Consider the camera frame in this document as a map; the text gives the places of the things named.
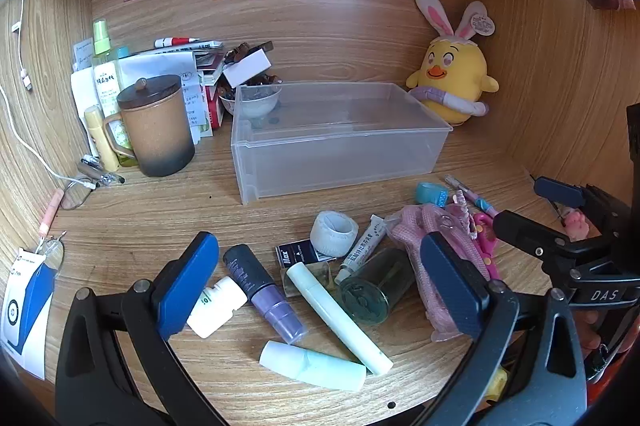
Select white cable with connector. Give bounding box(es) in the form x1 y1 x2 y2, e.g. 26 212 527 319
10 0 46 91

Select white blue carton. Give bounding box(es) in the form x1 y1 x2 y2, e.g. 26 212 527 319
0 248 58 381

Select blue pen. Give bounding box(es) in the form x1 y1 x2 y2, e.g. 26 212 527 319
444 175 501 219

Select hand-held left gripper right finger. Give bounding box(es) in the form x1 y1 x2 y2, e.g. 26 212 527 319
400 232 588 426

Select pink mesh pouch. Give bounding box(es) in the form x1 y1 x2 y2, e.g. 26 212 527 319
387 204 493 343

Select white pill bottle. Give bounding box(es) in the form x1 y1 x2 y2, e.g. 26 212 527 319
186 276 248 339

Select small clear case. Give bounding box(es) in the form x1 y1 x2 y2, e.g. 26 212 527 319
282 258 337 299

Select yellow chick plush toy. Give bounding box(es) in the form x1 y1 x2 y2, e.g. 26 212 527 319
405 0 501 127

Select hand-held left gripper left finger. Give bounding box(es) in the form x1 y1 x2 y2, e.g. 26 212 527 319
55 231 226 426

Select mint and white tube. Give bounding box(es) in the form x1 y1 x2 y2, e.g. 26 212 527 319
259 340 367 392

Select pink framed eyeglasses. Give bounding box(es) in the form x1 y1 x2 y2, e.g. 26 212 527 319
35 176 101 269

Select pink paw toy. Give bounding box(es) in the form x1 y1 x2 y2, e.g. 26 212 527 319
562 208 593 243

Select black purple tube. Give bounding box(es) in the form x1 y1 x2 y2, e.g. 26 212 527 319
222 244 308 346

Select yellow soft object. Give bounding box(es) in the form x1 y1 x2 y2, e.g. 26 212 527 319
480 368 508 407

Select white cardboard box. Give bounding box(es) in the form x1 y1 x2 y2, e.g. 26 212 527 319
222 48 273 89

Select black staple box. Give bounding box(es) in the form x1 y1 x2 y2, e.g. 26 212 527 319
276 240 321 267

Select brown lidded ceramic mug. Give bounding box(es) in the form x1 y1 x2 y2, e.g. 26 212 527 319
102 74 196 178

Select red white box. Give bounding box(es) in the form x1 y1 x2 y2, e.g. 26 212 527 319
202 83 226 131

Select person's right hand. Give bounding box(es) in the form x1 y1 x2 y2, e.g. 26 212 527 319
575 308 608 359

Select dark brown dried pieces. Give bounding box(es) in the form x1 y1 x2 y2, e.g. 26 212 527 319
225 40 282 85

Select red clothing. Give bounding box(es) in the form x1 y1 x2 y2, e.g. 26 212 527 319
585 356 640 407

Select white paper packet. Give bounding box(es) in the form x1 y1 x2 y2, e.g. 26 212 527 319
70 40 101 141

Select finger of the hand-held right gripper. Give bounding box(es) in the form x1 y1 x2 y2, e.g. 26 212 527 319
492 210 601 267
532 176 601 213

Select pink white hair tie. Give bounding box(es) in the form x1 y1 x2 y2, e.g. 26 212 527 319
450 190 476 239

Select black metal pens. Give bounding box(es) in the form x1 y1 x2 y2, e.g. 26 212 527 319
79 157 126 187

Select teal tape roll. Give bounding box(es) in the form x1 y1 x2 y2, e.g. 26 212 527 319
415 182 450 207

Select red white marker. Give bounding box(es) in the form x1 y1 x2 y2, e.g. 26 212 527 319
154 36 200 48

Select green spray bottle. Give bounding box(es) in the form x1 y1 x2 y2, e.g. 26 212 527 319
90 20 138 167

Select white ceramic bowl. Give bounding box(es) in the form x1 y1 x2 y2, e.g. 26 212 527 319
217 83 283 117

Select yellow lip balm tube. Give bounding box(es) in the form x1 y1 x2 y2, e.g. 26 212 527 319
84 106 121 173

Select long mint green tube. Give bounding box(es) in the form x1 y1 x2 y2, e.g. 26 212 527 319
286 263 394 375

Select clear plastic storage bin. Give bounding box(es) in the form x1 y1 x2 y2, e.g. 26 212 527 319
230 80 453 205

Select white tape roll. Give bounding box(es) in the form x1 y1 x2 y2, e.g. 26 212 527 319
310 211 360 257

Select white ointment tube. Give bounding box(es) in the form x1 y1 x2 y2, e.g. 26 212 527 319
334 215 388 285

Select stack of papers and booklets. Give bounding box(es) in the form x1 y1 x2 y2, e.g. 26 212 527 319
117 40 226 141

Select green glass jar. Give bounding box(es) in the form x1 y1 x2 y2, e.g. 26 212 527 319
339 248 416 326

